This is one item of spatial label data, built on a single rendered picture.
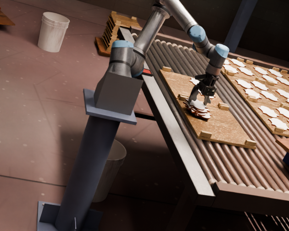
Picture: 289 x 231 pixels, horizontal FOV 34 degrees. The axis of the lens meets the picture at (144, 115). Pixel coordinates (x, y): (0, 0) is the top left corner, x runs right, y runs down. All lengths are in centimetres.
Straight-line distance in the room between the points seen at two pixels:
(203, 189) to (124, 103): 68
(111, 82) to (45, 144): 141
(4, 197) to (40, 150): 65
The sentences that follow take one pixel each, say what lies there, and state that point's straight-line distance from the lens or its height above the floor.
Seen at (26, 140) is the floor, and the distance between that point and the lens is 364.
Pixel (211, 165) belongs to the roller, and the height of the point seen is 91.
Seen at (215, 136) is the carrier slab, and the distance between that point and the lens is 244.
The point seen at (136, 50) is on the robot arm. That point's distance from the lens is 258.
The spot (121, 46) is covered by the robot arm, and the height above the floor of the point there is 117.
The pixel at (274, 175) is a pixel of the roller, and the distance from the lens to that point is 239.
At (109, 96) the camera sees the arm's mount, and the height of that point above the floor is 95.
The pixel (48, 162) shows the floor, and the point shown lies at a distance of 346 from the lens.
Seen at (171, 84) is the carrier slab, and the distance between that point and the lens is 289.
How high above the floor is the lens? 191
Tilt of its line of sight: 25 degrees down
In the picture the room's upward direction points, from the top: 21 degrees clockwise
